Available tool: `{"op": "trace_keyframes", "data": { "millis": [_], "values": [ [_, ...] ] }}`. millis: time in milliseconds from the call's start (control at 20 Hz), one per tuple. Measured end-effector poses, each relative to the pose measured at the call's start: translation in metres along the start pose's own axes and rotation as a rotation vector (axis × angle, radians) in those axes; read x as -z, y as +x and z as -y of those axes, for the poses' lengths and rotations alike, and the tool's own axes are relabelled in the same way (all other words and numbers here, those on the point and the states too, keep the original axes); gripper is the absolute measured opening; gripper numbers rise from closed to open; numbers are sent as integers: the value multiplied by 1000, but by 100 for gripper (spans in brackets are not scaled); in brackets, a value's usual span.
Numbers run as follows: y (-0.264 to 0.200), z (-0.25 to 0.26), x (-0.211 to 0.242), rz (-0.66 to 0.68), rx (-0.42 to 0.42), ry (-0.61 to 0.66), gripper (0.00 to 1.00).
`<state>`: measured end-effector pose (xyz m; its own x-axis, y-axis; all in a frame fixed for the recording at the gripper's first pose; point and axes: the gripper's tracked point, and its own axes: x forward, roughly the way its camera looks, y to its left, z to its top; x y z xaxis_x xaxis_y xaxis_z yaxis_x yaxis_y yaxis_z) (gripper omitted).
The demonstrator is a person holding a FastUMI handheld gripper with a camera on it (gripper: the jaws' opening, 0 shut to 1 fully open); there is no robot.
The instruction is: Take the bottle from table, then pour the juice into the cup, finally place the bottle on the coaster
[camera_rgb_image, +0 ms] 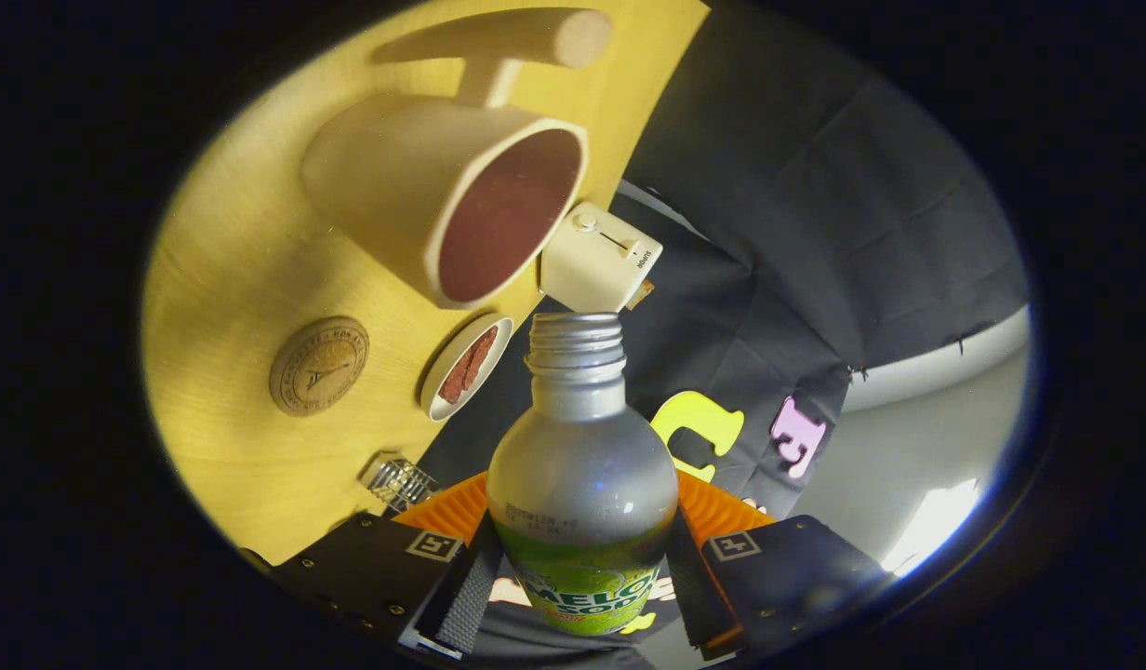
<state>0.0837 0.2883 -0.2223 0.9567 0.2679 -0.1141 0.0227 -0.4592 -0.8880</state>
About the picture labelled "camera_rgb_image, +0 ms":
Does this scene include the small white toaster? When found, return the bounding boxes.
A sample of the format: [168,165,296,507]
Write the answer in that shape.
[540,202,664,314]

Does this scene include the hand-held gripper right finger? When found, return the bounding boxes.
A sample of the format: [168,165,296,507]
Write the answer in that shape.
[671,470,895,657]

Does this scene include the black backdrop cloth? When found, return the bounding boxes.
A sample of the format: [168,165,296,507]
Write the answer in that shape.
[415,0,1030,666]

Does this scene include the silver bottle green label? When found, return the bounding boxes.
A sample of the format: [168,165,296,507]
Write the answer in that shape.
[486,312,681,637]

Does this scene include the dried red meat slices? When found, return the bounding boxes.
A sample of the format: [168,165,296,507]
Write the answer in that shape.
[438,326,500,405]

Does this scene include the bright ceiling light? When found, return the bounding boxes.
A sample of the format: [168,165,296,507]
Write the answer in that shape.
[885,479,981,573]

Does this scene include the beige cup with handle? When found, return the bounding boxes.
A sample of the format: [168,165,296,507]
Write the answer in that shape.
[300,7,614,311]

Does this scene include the round cork coaster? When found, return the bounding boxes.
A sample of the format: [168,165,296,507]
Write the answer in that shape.
[269,316,370,416]

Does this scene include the wooden table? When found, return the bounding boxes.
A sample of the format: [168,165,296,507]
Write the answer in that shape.
[140,0,713,566]

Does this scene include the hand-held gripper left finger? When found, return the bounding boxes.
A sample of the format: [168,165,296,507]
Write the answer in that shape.
[243,470,500,662]

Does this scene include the small wire basket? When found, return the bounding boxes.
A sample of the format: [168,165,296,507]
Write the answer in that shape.
[361,453,439,515]

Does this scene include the small white round dish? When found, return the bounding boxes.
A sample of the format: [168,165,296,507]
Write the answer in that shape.
[419,316,515,423]

